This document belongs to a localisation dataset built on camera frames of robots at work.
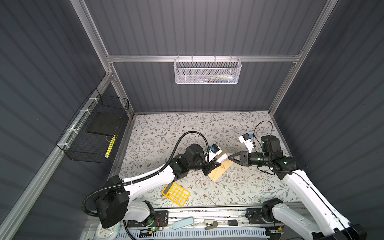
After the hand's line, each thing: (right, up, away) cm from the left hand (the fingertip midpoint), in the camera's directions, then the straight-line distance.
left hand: (219, 161), depth 74 cm
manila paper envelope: (+6, -7, +17) cm, 19 cm away
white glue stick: (+1, +2, -3) cm, 3 cm away
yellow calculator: (-22, -19, +6) cm, 30 cm away
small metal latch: (-5, -30, -4) cm, 31 cm away
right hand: (+6, +2, -4) cm, 7 cm away
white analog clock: (-52, -32, -6) cm, 61 cm away
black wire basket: (-63, +14, -2) cm, 64 cm away
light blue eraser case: (-18, -29, -4) cm, 34 cm away
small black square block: (+6, -30, -2) cm, 31 cm away
